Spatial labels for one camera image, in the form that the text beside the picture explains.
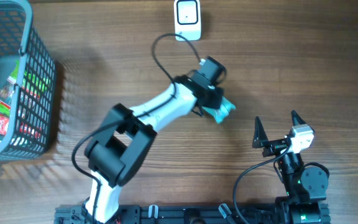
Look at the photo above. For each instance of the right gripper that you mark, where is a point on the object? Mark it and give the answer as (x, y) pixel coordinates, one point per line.
(261, 140)

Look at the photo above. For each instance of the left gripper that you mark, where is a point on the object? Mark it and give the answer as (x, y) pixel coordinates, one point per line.
(216, 101)

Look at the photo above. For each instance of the teal tissue pack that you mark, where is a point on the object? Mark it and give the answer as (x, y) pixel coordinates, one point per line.
(222, 112)

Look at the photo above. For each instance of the green snack bag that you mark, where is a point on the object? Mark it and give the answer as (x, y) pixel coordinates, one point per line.
(7, 90)

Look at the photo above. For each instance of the red tissue pack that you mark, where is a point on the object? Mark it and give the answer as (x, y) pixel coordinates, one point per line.
(23, 128)

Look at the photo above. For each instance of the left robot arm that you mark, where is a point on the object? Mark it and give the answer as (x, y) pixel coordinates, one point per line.
(118, 150)

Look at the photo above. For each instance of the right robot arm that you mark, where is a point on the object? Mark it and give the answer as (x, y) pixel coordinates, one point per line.
(305, 183)

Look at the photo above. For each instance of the white barcode scanner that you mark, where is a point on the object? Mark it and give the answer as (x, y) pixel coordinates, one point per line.
(187, 17)

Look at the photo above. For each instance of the grey black mesh basket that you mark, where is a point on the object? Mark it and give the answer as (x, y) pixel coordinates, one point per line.
(19, 40)

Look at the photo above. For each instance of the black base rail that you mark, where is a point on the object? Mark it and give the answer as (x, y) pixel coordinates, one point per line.
(257, 213)

